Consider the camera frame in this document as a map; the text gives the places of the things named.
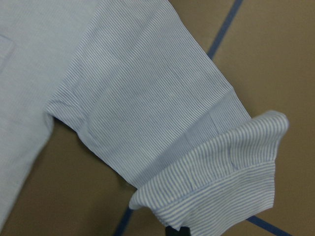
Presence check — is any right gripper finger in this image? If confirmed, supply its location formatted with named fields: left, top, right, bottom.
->
left=165, top=226, right=191, bottom=236

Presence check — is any blue striped button shirt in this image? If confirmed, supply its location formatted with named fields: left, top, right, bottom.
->
left=0, top=0, right=288, bottom=235

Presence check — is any brown table cover mat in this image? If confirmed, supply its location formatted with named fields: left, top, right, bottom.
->
left=2, top=0, right=315, bottom=236

